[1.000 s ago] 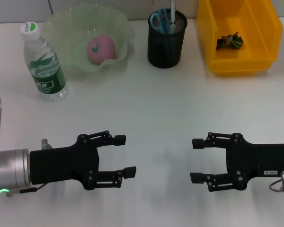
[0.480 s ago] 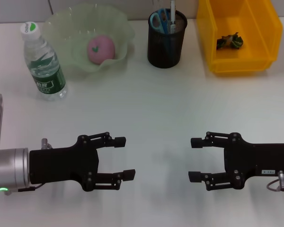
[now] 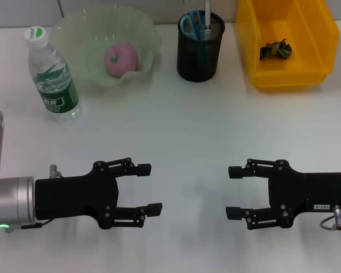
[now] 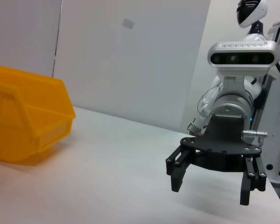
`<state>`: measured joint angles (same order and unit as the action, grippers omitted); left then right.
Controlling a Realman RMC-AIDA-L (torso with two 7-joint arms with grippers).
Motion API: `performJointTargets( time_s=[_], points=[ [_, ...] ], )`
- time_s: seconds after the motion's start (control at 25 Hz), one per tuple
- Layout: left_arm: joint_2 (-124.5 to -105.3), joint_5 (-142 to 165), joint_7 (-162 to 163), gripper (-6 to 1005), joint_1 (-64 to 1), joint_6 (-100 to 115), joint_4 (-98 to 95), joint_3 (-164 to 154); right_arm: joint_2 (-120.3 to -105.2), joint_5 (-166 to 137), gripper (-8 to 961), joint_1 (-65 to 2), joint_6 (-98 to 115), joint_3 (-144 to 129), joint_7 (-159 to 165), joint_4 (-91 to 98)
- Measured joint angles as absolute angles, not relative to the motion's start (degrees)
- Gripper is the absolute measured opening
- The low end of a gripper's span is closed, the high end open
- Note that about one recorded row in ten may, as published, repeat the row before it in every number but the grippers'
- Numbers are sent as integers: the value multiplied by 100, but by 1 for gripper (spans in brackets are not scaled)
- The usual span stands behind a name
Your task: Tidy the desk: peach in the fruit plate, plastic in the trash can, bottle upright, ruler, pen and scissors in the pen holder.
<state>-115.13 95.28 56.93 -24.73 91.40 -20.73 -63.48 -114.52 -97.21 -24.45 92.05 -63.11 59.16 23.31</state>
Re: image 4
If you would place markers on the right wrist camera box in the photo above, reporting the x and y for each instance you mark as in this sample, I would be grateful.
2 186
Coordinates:
242 56

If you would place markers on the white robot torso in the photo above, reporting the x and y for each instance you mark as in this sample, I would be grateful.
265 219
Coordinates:
255 37

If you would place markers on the yellow plastic bin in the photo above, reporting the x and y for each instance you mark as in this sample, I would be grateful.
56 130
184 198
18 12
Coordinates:
25 112

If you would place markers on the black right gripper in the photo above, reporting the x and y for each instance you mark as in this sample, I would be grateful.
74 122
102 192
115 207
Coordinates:
224 149

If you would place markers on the white black robot head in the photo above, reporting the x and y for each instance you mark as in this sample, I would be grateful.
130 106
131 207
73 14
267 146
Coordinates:
250 11

